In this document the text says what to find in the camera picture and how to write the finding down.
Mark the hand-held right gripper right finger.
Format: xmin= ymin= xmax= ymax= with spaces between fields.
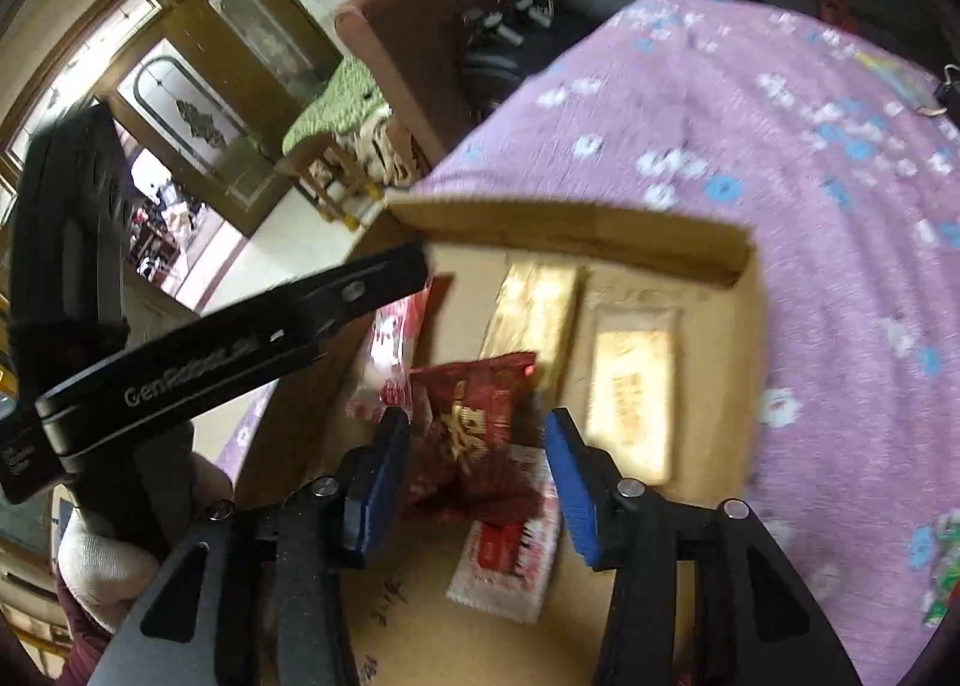
xmin=541 ymin=407 xmax=863 ymax=686

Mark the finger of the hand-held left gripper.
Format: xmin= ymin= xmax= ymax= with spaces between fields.
xmin=296 ymin=242 xmax=432 ymax=357

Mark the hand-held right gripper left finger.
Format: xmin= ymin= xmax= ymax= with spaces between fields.
xmin=90 ymin=407 xmax=413 ymax=686

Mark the dark red shiny snack packet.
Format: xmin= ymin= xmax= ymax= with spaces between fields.
xmin=405 ymin=350 xmax=545 ymax=526

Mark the cardboard box tray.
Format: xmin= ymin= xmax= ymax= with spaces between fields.
xmin=232 ymin=195 xmax=758 ymax=686

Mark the person's left forearm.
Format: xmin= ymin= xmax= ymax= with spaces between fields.
xmin=56 ymin=573 xmax=113 ymax=686

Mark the person's left hand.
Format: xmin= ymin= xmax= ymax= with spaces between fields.
xmin=56 ymin=453 xmax=233 ymax=634

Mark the small pink snack packet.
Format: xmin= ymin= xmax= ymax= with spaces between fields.
xmin=345 ymin=277 xmax=436 ymax=425

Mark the white snack packet red label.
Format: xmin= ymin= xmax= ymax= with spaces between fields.
xmin=446 ymin=446 xmax=563 ymax=623

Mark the wooden stool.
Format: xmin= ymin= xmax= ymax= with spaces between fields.
xmin=277 ymin=131 xmax=383 ymax=230

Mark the gold snack packet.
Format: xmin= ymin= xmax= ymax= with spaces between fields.
xmin=583 ymin=307 xmax=683 ymax=485
xmin=480 ymin=262 xmax=586 ymax=395

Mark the beige floral blanket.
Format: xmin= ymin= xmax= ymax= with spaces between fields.
xmin=311 ymin=109 xmax=432 ymax=200

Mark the green patterned blanket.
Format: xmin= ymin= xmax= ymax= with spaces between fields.
xmin=281 ymin=56 xmax=391 ymax=155

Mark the brown armchair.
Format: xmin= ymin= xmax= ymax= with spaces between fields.
xmin=334 ymin=0 xmax=552 ymax=170

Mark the wooden glass door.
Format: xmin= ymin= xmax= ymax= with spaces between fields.
xmin=0 ymin=0 xmax=346 ymax=297

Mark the spare black gripper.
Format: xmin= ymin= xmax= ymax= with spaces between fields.
xmin=502 ymin=0 xmax=556 ymax=31
xmin=465 ymin=7 xmax=522 ymax=46

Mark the purple floral tablecloth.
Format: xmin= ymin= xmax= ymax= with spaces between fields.
xmin=217 ymin=0 xmax=960 ymax=686

